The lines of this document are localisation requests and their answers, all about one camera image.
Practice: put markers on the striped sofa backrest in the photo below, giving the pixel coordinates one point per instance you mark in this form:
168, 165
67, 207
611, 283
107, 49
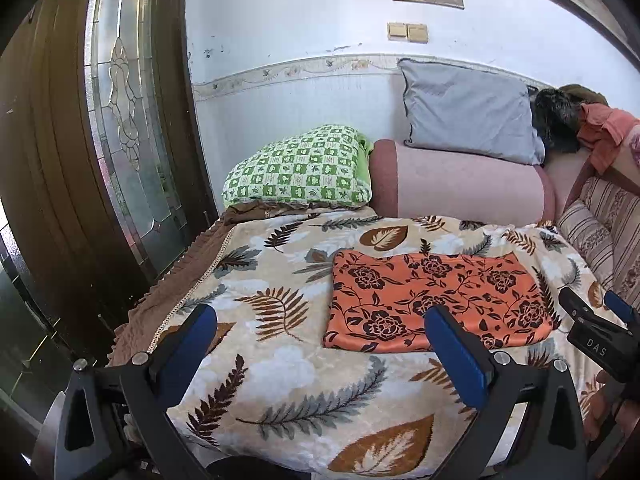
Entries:
620, 220

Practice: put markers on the grey pillow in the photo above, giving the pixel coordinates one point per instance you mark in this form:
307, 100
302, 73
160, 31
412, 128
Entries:
465, 110

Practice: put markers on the pink bolster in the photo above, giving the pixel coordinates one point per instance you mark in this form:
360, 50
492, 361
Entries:
450, 185

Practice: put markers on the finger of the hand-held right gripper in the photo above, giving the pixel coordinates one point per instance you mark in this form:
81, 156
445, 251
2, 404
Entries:
575, 305
619, 305

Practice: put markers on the striped cushion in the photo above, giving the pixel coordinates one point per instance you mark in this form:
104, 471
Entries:
585, 240

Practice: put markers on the orange garment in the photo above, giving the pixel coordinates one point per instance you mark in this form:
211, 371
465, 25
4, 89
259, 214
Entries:
605, 130

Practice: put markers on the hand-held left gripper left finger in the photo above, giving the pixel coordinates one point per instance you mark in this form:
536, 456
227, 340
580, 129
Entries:
200, 332

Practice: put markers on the olive brown cloth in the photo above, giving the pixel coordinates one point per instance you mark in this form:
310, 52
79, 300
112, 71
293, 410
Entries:
582, 95

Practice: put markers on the wooden door with glass panel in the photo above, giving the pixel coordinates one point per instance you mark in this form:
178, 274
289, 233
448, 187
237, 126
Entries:
50, 160

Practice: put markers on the wall switch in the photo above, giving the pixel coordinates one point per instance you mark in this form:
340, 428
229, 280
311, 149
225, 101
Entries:
418, 33
398, 31

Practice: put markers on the green checked pillow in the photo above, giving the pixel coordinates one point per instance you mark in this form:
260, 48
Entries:
300, 165

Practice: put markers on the orange floral cloth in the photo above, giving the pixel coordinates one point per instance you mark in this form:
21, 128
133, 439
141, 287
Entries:
400, 290

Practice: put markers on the brown quilted bedspread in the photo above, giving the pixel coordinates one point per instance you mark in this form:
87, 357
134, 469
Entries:
150, 305

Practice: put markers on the pale pink mattress cover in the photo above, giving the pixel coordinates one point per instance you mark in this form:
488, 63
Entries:
565, 180

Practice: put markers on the leaf print blanket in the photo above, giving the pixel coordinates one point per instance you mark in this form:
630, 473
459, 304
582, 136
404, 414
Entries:
300, 370

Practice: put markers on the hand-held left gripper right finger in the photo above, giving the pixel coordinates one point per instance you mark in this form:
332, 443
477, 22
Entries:
455, 355

